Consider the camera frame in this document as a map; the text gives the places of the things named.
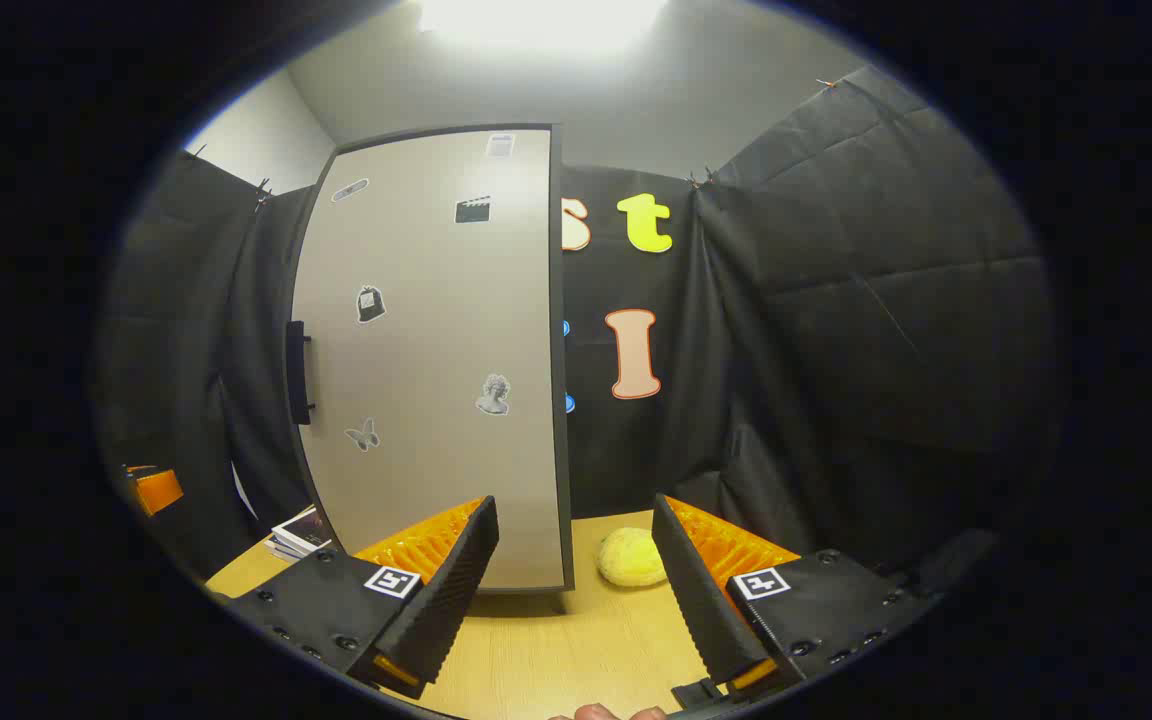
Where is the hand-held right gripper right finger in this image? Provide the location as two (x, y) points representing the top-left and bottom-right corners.
(650, 493), (929, 698)

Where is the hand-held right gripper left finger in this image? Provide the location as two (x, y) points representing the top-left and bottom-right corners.
(224, 495), (500, 701)

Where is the beige cabinet door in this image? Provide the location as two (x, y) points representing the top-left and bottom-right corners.
(291, 127), (567, 591)

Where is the yellow bun toy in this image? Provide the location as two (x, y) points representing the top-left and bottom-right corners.
(596, 527), (669, 589)

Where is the portrait cover book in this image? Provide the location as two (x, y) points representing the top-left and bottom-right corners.
(271, 507), (334, 554)

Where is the black backdrop cloth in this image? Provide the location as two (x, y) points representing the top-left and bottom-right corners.
(96, 65), (1057, 583)

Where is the black door handle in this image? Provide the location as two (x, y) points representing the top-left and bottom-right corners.
(285, 320), (318, 427)

